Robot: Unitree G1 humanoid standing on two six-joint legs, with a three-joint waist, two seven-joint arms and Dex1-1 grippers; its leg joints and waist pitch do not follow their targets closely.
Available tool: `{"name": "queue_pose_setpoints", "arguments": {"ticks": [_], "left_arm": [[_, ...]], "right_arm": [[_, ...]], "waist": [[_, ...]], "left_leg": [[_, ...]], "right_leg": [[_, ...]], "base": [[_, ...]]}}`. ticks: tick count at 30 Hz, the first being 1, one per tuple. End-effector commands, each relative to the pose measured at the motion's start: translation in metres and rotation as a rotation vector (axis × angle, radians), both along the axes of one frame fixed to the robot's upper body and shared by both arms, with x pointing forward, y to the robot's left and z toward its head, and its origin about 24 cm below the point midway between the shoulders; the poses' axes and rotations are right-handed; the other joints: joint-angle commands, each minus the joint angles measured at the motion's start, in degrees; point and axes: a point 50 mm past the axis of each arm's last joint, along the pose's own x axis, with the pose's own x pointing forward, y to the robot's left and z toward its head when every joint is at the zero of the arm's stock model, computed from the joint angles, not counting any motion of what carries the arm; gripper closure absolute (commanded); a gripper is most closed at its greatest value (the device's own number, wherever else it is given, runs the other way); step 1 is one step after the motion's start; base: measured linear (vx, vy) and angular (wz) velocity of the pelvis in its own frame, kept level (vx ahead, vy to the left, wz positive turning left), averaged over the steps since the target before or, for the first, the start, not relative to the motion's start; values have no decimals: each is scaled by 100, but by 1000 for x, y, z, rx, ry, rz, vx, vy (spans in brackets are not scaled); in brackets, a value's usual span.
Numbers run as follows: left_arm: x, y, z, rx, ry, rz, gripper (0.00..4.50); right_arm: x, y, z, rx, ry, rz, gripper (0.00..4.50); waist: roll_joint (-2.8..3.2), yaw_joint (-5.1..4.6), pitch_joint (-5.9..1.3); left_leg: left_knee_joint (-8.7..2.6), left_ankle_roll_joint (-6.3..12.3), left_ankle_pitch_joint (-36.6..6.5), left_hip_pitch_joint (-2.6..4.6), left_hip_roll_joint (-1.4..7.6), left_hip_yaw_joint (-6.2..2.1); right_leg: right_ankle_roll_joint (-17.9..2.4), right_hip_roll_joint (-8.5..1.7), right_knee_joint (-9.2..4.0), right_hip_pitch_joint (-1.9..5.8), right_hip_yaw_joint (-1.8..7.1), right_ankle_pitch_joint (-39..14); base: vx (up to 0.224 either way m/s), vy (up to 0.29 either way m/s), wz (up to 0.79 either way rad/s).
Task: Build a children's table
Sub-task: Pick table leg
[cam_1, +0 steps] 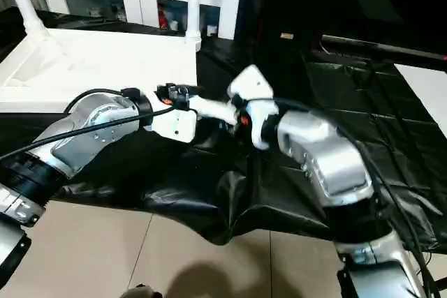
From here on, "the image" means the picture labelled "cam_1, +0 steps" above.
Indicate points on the white plastic table top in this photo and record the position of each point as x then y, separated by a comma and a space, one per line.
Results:
105, 61

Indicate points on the black work surface mat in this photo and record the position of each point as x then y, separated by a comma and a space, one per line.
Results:
391, 144

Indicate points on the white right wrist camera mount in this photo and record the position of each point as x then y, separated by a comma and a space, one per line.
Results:
255, 95

